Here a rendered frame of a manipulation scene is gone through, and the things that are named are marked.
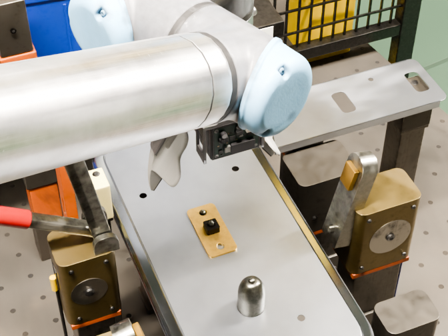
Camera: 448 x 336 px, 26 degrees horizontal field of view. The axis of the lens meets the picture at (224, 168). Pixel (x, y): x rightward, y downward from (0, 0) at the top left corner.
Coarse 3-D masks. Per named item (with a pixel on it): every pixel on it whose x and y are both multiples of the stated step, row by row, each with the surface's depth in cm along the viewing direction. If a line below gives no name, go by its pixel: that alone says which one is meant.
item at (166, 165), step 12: (168, 144) 107; (180, 144) 106; (156, 156) 108; (168, 156) 107; (180, 156) 106; (156, 168) 108; (168, 168) 107; (180, 168) 105; (156, 180) 110; (168, 180) 106
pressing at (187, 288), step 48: (144, 144) 133; (192, 144) 133; (144, 192) 127; (192, 192) 127; (240, 192) 127; (144, 240) 121; (192, 240) 121; (240, 240) 121; (288, 240) 121; (192, 288) 116; (288, 288) 116; (336, 288) 116
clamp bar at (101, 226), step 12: (72, 168) 103; (84, 168) 103; (72, 180) 104; (84, 180) 105; (84, 192) 106; (96, 192) 107; (84, 204) 107; (96, 204) 108; (84, 216) 109; (96, 216) 109; (96, 228) 111; (108, 228) 111
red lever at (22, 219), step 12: (0, 216) 105; (12, 216) 106; (24, 216) 107; (36, 216) 108; (48, 216) 109; (60, 216) 111; (24, 228) 107; (36, 228) 108; (48, 228) 109; (60, 228) 110; (72, 228) 111; (84, 228) 111
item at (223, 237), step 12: (192, 216) 123; (204, 216) 123; (216, 216) 123; (204, 228) 122; (216, 228) 121; (204, 240) 120; (216, 240) 120; (228, 240) 120; (216, 252) 119; (228, 252) 119
